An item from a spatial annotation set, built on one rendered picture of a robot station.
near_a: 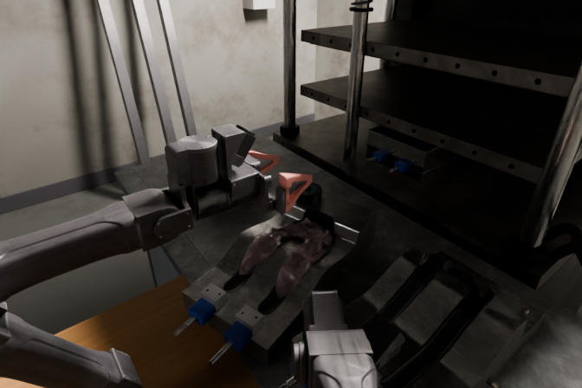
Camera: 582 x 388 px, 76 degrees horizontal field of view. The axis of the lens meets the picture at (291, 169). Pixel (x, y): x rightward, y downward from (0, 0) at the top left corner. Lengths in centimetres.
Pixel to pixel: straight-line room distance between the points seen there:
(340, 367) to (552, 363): 68
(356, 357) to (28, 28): 286
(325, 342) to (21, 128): 288
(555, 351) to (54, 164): 306
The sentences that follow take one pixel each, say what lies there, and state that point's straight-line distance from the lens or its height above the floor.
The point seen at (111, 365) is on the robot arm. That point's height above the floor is 97.
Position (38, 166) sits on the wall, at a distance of 325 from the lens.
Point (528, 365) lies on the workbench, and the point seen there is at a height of 80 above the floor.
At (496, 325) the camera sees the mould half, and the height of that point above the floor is 93.
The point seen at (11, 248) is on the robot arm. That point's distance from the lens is 55.
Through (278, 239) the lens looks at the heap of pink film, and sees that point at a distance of 97.
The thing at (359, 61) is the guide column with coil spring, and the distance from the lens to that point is 149.
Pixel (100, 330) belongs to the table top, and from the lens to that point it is 102.
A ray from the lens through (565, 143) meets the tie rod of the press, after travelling 112.
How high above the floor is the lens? 152
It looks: 28 degrees down
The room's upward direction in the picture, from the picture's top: straight up
